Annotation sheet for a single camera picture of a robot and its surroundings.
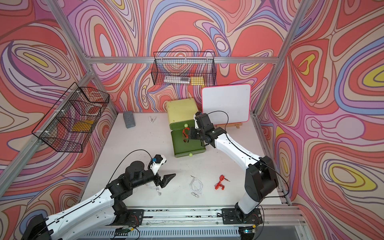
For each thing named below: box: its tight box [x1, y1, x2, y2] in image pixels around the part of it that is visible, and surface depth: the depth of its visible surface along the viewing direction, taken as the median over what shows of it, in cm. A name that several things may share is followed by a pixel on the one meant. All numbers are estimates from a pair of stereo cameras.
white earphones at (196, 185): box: [189, 175, 203, 198], surface depth 86 cm
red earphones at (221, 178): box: [214, 174, 231, 190], surface depth 85 cm
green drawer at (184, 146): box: [171, 130, 207, 158], surface depth 92 cm
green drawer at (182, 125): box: [169, 119, 195, 130], surface depth 89 cm
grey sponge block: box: [123, 111, 136, 129], surface depth 115 cm
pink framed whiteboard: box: [202, 84, 251, 125], surface depth 103 cm
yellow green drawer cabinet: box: [166, 98, 199, 132], surface depth 92 cm
